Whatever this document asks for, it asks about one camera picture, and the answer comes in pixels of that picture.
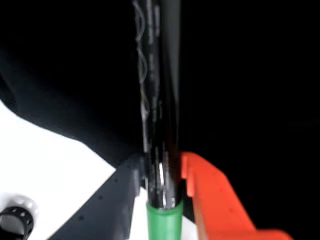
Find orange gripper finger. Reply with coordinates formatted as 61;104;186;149
179;151;295;240

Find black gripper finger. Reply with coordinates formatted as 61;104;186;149
49;153;148;240

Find green capped black marker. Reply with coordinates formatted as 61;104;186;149
132;0;185;240

